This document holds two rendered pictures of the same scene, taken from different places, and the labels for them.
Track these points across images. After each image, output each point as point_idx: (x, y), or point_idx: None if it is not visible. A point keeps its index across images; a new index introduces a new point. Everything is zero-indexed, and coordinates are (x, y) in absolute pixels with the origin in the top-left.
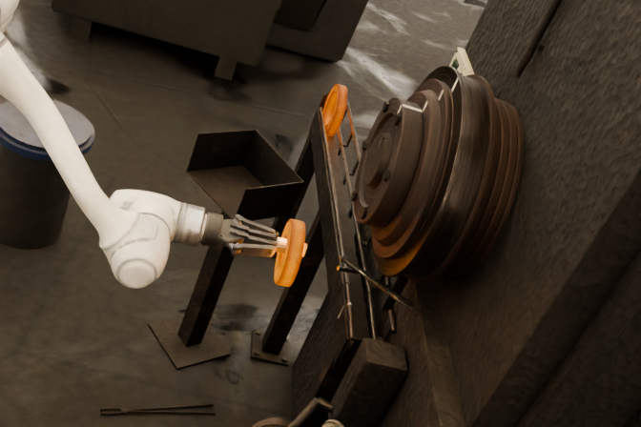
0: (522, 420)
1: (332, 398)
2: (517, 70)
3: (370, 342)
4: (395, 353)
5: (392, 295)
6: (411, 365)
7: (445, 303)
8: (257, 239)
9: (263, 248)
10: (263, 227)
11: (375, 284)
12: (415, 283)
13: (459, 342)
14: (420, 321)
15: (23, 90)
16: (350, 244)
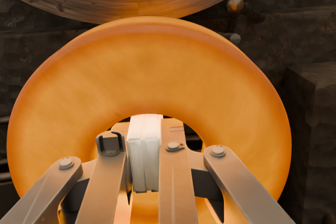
0: None
1: (310, 218)
2: None
3: (325, 78)
4: (315, 66)
5: (259, 13)
6: (322, 58)
7: None
8: (189, 223)
9: (259, 182)
10: (34, 203)
11: (255, 12)
12: (191, 20)
13: None
14: (279, 16)
15: None
16: None
